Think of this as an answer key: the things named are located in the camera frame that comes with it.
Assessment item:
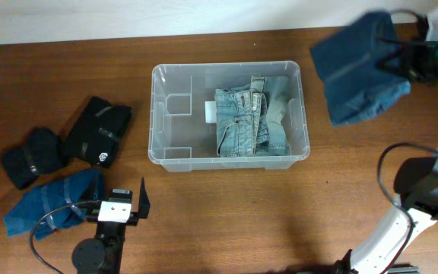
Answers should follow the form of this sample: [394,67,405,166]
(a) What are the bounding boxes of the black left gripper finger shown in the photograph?
[138,177,151,219]
[84,175,99,200]

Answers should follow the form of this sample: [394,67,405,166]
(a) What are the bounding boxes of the dark blue cloth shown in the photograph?
[4,169,106,241]

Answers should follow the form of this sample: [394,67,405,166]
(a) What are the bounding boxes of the black garment with white logo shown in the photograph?
[64,96,132,168]

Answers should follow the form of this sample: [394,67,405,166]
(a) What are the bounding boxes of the dark blue jeans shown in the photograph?
[310,11,411,126]

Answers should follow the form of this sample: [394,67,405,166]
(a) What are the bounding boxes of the light blue denim jeans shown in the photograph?
[214,76,290,158]

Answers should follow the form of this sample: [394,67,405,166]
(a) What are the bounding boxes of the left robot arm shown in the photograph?
[71,179,151,274]

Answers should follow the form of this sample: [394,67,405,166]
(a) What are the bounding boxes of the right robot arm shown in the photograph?
[332,11,438,273]

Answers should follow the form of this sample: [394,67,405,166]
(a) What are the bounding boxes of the white label in bin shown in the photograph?
[205,101,217,123]

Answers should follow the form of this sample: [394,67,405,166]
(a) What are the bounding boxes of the clear plastic storage bin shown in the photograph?
[148,61,310,172]

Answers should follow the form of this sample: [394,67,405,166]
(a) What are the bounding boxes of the grey base plate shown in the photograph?
[385,266,421,274]

